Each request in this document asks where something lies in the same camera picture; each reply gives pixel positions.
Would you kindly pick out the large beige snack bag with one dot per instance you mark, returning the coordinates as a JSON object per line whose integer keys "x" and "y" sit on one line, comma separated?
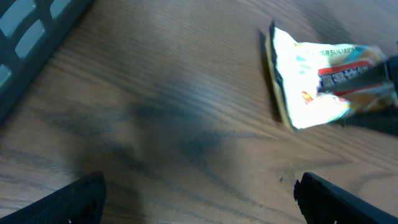
{"x": 299, "y": 69}

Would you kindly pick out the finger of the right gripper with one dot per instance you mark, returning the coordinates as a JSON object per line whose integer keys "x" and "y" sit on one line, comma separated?
{"x": 385, "y": 72}
{"x": 384, "y": 121}

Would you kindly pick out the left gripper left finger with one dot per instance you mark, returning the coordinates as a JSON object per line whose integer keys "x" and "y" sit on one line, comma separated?
{"x": 79, "y": 202}

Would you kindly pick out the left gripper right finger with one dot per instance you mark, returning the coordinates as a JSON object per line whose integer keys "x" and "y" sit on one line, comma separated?
{"x": 320, "y": 201}

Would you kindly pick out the grey plastic shopping basket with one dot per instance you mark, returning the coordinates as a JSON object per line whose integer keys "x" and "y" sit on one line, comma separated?
{"x": 30, "y": 31}

